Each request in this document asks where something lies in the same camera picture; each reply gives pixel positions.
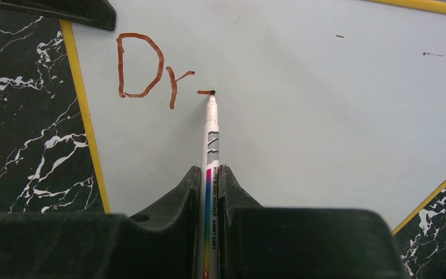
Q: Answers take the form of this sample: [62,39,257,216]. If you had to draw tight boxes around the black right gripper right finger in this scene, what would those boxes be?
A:
[218,166,407,278]

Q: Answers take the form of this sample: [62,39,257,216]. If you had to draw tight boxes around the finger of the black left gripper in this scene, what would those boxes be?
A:
[0,0,116,31]

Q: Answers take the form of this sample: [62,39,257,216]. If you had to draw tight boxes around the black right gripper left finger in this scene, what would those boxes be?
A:
[0,166,201,278]

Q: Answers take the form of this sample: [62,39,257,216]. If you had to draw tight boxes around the white marker pen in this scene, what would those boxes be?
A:
[193,90,220,278]

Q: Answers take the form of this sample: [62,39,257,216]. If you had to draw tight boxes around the yellow framed whiteboard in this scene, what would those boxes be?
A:
[61,1,446,227]

